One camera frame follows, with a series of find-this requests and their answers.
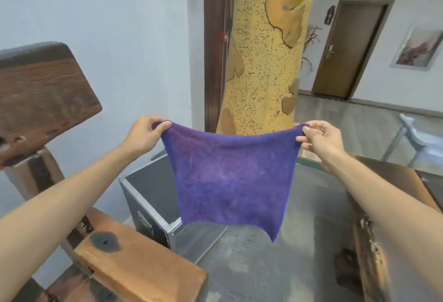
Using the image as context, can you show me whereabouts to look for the person's right hand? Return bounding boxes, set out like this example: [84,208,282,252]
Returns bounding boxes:
[296,120,348,174]

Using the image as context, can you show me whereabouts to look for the person's left hand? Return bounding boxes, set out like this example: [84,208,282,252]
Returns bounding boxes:
[123,115,173,158]

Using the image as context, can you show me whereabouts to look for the purple microfibre cloth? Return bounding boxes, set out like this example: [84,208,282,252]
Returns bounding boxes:
[152,120,310,243]

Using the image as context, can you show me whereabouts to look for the rustic wooden armchair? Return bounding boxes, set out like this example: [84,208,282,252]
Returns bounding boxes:
[0,41,209,302]

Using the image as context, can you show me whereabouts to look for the person's right forearm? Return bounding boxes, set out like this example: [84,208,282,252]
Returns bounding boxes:
[327,153,443,302]

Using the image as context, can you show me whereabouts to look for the person's left forearm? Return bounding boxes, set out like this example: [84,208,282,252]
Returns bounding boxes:
[0,143,139,302]

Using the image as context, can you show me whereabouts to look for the white plastic chair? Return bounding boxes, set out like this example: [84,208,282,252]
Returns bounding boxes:
[380,113,443,168]

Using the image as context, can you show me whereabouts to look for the silver metal open box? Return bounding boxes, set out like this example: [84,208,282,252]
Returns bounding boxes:
[119,149,230,265]

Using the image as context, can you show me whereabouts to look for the long dark plank table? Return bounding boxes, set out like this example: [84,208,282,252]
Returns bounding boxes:
[334,154,443,302]

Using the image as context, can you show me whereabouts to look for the brown wooden door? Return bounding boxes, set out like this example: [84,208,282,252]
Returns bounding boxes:
[311,0,396,101]

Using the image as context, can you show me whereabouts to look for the dried red branches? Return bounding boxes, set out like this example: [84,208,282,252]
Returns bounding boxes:
[300,24,323,73]

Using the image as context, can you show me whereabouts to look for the large yellow speckled vase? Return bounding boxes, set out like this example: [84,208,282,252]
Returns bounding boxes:
[216,0,318,136]

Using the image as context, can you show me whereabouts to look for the dark wooden pillar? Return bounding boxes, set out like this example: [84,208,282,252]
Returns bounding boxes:
[203,0,244,134]

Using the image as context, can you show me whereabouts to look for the framed wall picture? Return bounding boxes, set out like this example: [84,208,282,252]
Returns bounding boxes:
[390,27,443,72]

